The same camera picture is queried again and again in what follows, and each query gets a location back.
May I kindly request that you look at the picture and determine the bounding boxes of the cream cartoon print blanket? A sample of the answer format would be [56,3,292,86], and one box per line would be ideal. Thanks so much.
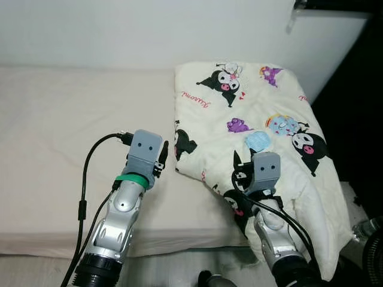
[174,62,354,282]

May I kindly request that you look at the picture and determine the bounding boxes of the cream bed mattress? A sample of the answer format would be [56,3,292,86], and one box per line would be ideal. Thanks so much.
[0,65,360,258]

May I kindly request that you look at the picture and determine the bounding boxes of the clear plastic bottle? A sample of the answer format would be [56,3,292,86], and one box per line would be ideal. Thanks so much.
[353,218,381,240]

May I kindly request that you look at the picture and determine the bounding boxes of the black floor fan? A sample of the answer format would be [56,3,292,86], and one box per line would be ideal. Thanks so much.
[344,230,383,287]

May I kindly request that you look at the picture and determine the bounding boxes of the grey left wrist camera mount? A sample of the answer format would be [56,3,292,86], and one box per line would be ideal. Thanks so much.
[127,130,163,180]

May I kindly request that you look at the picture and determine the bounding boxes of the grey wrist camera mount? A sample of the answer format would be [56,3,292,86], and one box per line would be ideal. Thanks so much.
[248,151,282,198]
[127,130,163,180]

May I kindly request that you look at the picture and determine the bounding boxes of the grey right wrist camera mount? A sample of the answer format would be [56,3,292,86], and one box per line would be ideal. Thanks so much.
[248,151,282,198]

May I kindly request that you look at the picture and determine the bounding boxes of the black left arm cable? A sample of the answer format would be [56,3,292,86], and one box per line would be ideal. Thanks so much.
[60,133,133,287]

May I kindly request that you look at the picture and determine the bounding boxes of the black wall shelf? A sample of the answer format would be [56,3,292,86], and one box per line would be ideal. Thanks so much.
[292,0,383,33]

